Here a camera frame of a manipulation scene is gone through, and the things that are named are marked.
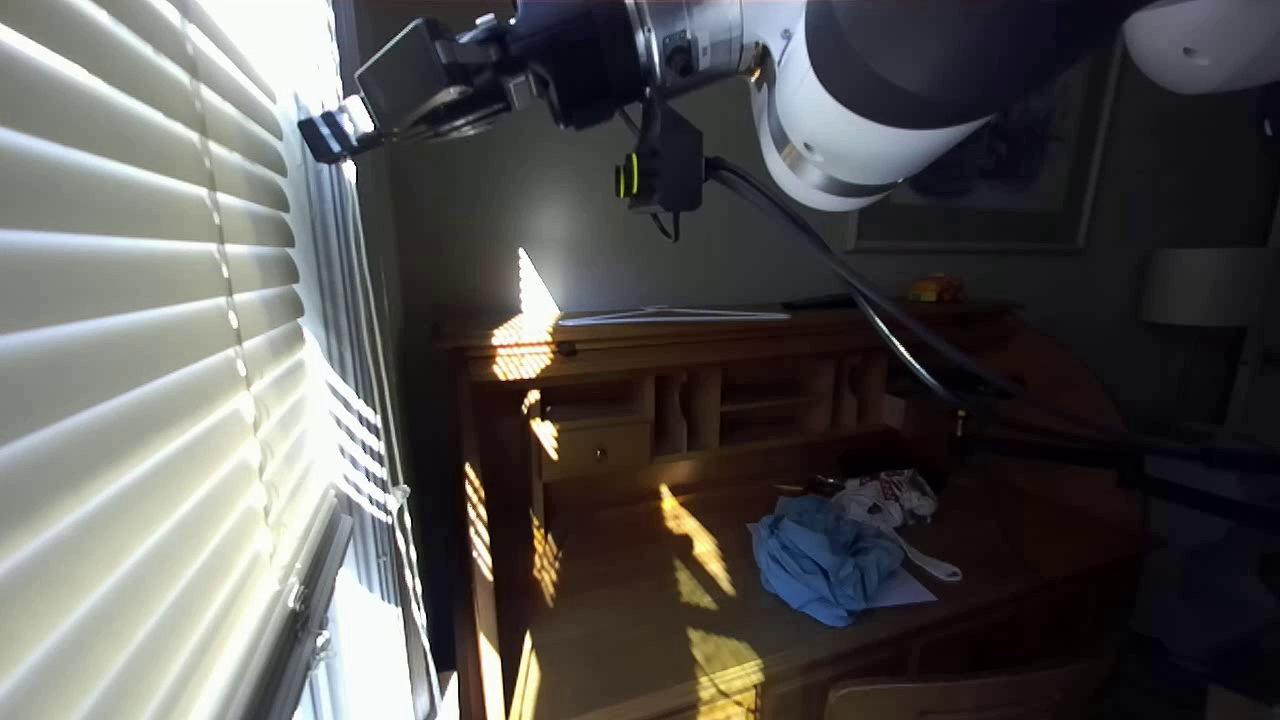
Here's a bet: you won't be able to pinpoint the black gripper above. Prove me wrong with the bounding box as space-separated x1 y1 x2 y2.
298 0 647 164

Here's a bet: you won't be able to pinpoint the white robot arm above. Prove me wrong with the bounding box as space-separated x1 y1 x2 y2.
302 0 1280 211

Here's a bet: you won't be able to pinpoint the white window blinds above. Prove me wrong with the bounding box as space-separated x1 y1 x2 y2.
0 0 405 720

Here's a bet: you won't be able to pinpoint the wooden roll-top desk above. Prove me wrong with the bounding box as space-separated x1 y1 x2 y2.
447 310 1143 720

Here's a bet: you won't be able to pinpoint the light blue cloth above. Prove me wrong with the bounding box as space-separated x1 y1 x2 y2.
747 497 905 627

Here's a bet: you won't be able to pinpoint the white patterned cloth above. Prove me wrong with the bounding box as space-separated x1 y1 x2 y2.
833 467 964 584

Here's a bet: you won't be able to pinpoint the wooden chair back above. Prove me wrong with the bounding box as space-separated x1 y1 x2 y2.
824 658 1111 720

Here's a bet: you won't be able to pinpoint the white table lamp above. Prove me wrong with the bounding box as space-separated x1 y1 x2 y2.
1142 246 1277 431

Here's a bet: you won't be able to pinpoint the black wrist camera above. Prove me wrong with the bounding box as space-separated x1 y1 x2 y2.
612 102 703 241

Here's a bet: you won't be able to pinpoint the white window frame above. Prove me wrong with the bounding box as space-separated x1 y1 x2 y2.
244 508 459 720

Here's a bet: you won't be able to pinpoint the framed wall picture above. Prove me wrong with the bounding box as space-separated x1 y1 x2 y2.
852 46 1120 252

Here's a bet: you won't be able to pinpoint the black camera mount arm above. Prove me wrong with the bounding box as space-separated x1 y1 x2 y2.
703 157 1280 533

